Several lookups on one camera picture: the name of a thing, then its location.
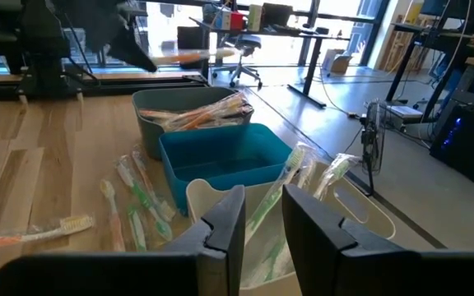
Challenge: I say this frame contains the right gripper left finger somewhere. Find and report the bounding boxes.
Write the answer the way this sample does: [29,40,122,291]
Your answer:
[0,184,247,296]

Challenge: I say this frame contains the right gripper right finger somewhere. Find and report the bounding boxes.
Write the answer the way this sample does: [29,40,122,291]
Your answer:
[281,183,474,296]

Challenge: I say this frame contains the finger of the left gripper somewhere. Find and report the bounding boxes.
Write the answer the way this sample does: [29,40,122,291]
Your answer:
[107,26,159,74]

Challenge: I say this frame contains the light grey plastic bin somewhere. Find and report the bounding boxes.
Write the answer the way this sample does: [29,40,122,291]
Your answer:
[185,160,397,296]

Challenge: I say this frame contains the black computer tower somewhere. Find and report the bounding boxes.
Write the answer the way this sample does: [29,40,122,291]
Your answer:
[177,26,210,69]

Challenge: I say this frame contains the dark grey plastic bin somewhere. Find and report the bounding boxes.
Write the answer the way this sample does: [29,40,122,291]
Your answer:
[132,86,254,160]

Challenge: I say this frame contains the dark round object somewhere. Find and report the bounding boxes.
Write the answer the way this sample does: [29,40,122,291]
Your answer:
[202,3,217,24]

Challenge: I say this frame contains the teal plastic bin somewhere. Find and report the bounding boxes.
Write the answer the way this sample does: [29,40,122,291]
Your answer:
[158,123,294,217]

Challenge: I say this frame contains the white blue box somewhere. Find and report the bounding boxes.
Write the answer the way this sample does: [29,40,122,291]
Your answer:
[214,8,233,30]

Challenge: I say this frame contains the red box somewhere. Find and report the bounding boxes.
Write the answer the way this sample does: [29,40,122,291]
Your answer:
[230,11,246,30]

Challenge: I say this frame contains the grey office chair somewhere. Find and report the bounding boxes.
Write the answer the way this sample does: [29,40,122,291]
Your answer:
[211,35,263,90]

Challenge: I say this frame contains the black floor fan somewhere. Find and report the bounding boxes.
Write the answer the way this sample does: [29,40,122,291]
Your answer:
[359,98,388,197]

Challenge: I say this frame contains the yellow green box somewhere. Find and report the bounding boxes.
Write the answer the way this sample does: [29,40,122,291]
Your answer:
[248,3,263,32]

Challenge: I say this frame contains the dark laptop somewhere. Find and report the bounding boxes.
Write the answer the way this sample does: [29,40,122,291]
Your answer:
[261,2,294,28]

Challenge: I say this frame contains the flat white box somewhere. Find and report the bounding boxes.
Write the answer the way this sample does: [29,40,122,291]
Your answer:
[387,104,424,120]

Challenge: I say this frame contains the black office desk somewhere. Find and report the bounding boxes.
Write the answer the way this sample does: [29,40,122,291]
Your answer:
[189,16,351,109]

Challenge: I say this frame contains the brown cardboard box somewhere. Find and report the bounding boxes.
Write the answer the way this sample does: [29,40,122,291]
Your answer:
[322,48,354,76]

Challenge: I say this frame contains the computer tower purple lights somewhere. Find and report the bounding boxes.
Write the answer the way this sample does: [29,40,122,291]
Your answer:
[429,90,474,184]

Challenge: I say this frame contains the black standing desk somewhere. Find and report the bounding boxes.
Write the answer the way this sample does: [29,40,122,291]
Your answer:
[384,22,474,124]

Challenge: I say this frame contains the wooden pallets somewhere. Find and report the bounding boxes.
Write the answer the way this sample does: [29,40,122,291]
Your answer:
[379,14,431,73]

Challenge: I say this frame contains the large black monitor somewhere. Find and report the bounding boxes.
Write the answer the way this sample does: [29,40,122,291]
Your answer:
[420,0,474,20]

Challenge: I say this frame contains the light floor cable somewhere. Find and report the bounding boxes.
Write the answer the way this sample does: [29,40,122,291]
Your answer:
[318,69,361,118]

